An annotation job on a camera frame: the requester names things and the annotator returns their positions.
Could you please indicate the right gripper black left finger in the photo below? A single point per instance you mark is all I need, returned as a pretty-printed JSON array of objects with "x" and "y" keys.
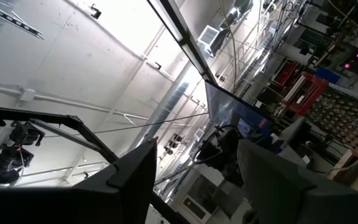
[{"x": 73, "y": 205}]

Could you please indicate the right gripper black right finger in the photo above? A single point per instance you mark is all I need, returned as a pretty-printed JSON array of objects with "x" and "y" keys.
[{"x": 291, "y": 199}]

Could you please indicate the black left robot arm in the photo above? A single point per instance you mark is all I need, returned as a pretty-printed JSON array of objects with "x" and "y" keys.
[{"x": 225, "y": 155}]

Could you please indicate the black round ceiling fixture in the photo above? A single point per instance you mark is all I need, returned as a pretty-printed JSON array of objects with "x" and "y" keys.
[
  {"x": 0, "y": 174},
  {"x": 26, "y": 133},
  {"x": 15, "y": 157}
]

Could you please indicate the white cabinet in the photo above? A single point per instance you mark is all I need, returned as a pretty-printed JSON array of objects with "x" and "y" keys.
[{"x": 197, "y": 199}]

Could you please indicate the patterned perforated panel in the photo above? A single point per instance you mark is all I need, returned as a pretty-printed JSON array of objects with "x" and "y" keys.
[{"x": 343, "y": 118}]

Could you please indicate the monitor with blue screen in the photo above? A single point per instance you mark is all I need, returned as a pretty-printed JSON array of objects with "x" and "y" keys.
[{"x": 228, "y": 109}]

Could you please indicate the red storage rack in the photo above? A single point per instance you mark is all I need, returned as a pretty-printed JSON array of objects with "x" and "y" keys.
[{"x": 309, "y": 90}]

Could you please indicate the white junction box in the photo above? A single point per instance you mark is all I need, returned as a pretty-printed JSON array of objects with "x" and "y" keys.
[{"x": 27, "y": 95}]

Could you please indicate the white air vent unit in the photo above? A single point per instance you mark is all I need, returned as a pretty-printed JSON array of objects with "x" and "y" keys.
[{"x": 210, "y": 39}]

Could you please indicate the grey slotted strut channel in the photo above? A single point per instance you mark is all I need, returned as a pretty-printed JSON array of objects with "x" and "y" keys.
[{"x": 11, "y": 18}]

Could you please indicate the long ceiling light bar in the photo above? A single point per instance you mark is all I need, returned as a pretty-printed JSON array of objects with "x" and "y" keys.
[{"x": 182, "y": 34}]

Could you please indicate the silver ribbed ceiling duct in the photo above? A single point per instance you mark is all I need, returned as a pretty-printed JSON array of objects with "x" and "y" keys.
[{"x": 166, "y": 109}]

